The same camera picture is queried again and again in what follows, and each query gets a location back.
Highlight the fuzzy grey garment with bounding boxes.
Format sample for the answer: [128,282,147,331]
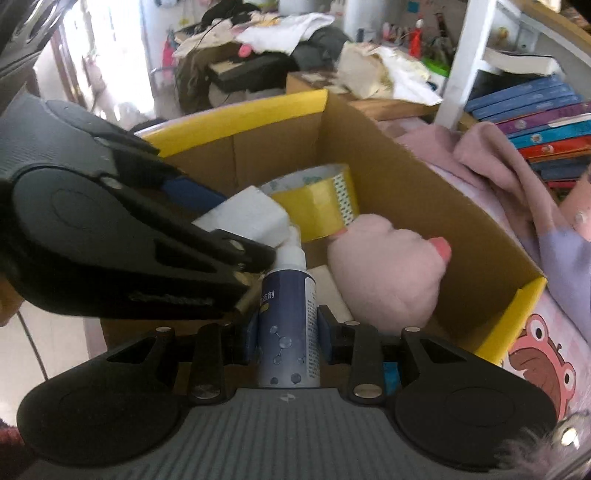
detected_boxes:
[496,411,591,472]

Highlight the pink plush toy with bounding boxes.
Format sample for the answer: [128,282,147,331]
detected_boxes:
[327,213,452,334]

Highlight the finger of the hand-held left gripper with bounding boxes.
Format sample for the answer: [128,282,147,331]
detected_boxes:
[92,136,227,213]
[152,228,278,296]

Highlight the pile of clothes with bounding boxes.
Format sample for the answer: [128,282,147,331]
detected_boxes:
[173,0,352,116]

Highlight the white rectangular block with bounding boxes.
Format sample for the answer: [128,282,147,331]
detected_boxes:
[191,185,302,252]

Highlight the pink checked printed tablecloth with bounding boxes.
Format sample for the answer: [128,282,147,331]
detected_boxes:
[374,117,591,421]

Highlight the red garment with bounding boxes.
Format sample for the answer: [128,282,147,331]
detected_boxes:
[0,415,26,462]

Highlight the row of blue books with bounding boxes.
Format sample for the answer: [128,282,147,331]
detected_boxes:
[464,76,591,190]

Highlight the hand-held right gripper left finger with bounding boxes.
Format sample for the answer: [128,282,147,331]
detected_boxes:
[108,318,258,403]

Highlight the thick paperback book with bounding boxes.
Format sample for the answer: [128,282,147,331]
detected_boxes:
[482,46,561,77]

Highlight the yellow tape roll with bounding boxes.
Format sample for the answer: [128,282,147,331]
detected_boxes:
[259,162,361,243]

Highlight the white bookshelf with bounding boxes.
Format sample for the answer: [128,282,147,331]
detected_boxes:
[434,0,591,130]

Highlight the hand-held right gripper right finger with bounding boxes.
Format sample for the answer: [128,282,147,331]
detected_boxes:
[318,305,467,402]

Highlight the red toy figure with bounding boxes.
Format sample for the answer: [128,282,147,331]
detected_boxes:
[409,16,423,58]

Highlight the yellow cardboard box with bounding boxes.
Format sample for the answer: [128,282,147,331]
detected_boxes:
[99,89,549,370]

